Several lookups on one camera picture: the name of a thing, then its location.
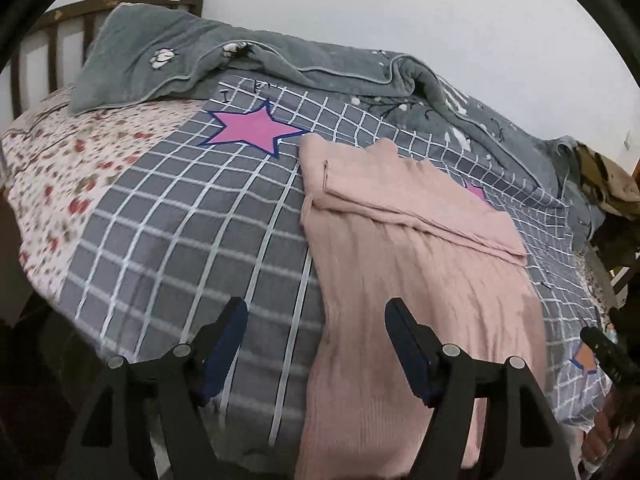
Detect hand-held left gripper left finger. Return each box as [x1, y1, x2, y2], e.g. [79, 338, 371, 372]
[54, 296, 249, 480]

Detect person's right hand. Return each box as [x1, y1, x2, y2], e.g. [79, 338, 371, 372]
[582, 399, 627, 466]

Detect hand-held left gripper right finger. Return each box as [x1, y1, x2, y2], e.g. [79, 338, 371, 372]
[384, 297, 583, 480]

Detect wooden chair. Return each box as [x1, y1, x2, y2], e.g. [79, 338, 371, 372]
[592, 217, 640, 308]

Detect pink knitted sweater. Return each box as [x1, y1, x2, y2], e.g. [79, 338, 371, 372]
[295, 133, 548, 480]

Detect grey checked star bed sheet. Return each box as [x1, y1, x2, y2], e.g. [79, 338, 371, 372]
[59, 72, 618, 480]

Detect floral bed sheet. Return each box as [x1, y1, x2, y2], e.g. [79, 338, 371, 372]
[0, 87, 618, 321]

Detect camouflage cloth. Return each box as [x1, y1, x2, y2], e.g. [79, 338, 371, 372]
[575, 142, 640, 221]

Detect grey-green quilt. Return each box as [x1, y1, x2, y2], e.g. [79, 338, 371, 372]
[67, 4, 608, 256]

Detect wooden headboard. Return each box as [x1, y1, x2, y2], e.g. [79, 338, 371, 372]
[9, 0, 204, 121]

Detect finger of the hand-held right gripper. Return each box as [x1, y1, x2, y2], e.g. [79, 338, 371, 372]
[580, 326, 640, 391]

